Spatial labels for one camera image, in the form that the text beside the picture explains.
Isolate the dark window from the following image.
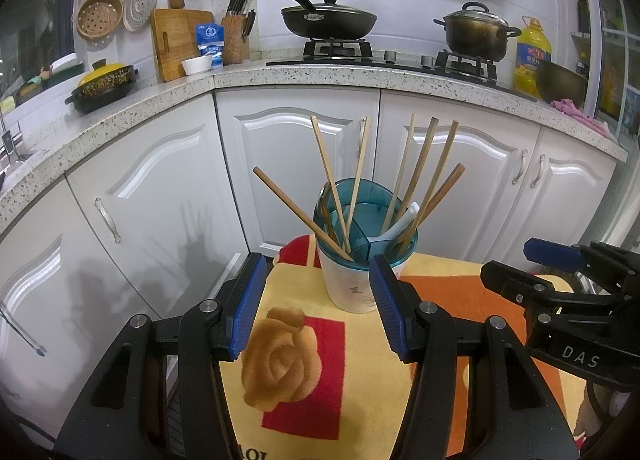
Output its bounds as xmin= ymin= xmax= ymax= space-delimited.
xmin=0 ymin=0 xmax=81 ymax=106

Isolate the black gas stove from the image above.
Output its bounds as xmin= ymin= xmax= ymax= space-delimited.
xmin=265 ymin=38 xmax=501 ymax=86

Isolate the wooden knife block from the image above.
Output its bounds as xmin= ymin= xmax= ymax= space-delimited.
xmin=220 ymin=0 xmax=256 ymax=65

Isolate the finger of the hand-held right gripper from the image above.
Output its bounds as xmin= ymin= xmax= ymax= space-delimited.
xmin=480 ymin=261 xmax=640 ymax=327
xmin=523 ymin=237 xmax=640 ymax=294

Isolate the dark stockpot with lid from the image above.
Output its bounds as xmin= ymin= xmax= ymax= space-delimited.
xmin=434 ymin=2 xmax=522 ymax=61

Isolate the floral utensil holder teal rim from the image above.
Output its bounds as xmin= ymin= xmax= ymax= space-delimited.
xmin=313 ymin=179 xmax=418 ymax=313

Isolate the glass framed door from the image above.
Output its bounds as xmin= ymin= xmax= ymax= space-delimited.
xmin=592 ymin=0 xmax=640 ymax=151

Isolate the speckled stone countertop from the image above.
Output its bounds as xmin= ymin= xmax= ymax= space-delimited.
xmin=0 ymin=60 xmax=628 ymax=236

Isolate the small white bowl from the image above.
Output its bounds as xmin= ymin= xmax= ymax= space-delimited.
xmin=181 ymin=56 xmax=213 ymax=76

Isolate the white dish tray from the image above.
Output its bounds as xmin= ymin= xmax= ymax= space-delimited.
xmin=50 ymin=53 xmax=84 ymax=87

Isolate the white cabinet door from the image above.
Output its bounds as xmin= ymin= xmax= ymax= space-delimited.
xmin=214 ymin=89 xmax=382 ymax=261
xmin=65 ymin=93 xmax=248 ymax=321
xmin=377 ymin=90 xmax=542 ymax=263
xmin=492 ymin=126 xmax=618 ymax=286
xmin=0 ymin=177 xmax=166 ymax=441

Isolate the wooden chopstick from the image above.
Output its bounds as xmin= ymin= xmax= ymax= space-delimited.
xmin=382 ymin=113 xmax=417 ymax=237
xmin=392 ymin=163 xmax=467 ymax=253
xmin=252 ymin=166 xmax=356 ymax=262
xmin=397 ymin=117 xmax=440 ymax=226
xmin=310 ymin=115 xmax=351 ymax=252
xmin=410 ymin=120 xmax=460 ymax=236
xmin=345 ymin=116 xmax=372 ymax=248

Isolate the blue plastic bag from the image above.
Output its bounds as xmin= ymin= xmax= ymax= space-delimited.
xmin=195 ymin=23 xmax=226 ymax=68

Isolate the dark metal bowl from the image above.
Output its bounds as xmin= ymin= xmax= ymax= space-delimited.
xmin=536 ymin=60 xmax=588 ymax=104

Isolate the yellow oil bottle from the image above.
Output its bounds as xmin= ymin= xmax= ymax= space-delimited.
xmin=515 ymin=16 xmax=553 ymax=96

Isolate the yellow casserole pot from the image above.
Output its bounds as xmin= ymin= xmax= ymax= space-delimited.
xmin=65 ymin=59 xmax=140 ymax=114

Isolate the person's right hand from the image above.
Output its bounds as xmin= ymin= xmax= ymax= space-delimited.
xmin=575 ymin=384 xmax=607 ymax=457

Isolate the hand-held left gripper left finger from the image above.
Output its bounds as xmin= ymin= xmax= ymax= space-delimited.
xmin=52 ymin=253 xmax=268 ymax=460

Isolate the black frying pan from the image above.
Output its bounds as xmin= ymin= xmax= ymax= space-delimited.
xmin=280 ymin=0 xmax=378 ymax=38

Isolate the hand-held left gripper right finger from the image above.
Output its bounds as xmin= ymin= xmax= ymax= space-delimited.
xmin=368 ymin=254 xmax=576 ymax=460

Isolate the bamboo steamer basket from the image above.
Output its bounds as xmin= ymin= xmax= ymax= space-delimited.
xmin=76 ymin=0 xmax=124 ymax=41

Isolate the wooden cutting board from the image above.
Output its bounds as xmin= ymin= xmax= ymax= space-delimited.
xmin=151 ymin=8 xmax=201 ymax=82

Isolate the orange yellow printed blanket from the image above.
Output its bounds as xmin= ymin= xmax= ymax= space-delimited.
xmin=220 ymin=234 xmax=586 ymax=460

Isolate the white round steamer plate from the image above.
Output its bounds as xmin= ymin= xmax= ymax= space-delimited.
xmin=122 ymin=0 xmax=158 ymax=32

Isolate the thin rod blue tip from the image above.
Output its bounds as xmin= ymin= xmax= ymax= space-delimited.
xmin=0 ymin=307 xmax=48 ymax=358

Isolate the pink cloth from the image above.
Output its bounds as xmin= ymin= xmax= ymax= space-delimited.
xmin=550 ymin=98 xmax=613 ymax=138

